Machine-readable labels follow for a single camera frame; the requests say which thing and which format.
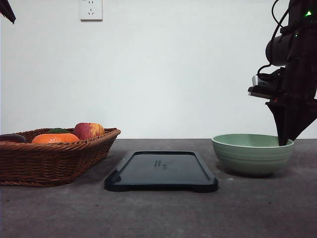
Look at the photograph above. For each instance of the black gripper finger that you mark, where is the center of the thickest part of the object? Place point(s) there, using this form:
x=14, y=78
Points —
x=8, y=12

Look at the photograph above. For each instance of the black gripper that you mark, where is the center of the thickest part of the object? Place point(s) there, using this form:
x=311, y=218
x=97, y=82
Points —
x=296, y=108

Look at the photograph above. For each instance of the green ceramic bowl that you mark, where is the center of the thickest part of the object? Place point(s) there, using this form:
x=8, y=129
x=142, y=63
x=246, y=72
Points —
x=251, y=154

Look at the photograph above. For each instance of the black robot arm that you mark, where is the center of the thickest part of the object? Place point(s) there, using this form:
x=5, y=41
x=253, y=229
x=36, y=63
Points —
x=296, y=49

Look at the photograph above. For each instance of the brown wicker basket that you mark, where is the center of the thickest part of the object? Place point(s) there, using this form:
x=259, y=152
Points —
x=46, y=157

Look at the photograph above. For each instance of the green lime fruit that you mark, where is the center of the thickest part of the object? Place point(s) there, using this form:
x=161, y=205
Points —
x=57, y=130

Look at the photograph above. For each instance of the orange mandarin fruit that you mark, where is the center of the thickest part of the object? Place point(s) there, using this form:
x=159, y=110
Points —
x=54, y=138

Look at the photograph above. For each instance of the red yellow apple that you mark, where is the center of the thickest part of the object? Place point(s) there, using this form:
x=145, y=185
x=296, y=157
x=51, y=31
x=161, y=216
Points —
x=89, y=130

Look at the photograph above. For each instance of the dark rectangular tray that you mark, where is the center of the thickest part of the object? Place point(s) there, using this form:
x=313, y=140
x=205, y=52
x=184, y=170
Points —
x=161, y=170

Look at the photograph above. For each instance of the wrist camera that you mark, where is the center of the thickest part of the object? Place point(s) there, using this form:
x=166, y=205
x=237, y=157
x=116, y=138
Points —
x=267, y=85

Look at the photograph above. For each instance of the white wall socket left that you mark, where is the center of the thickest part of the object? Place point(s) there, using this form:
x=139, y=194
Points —
x=90, y=10

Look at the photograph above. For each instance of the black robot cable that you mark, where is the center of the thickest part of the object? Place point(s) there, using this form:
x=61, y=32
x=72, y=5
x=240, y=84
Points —
x=279, y=25

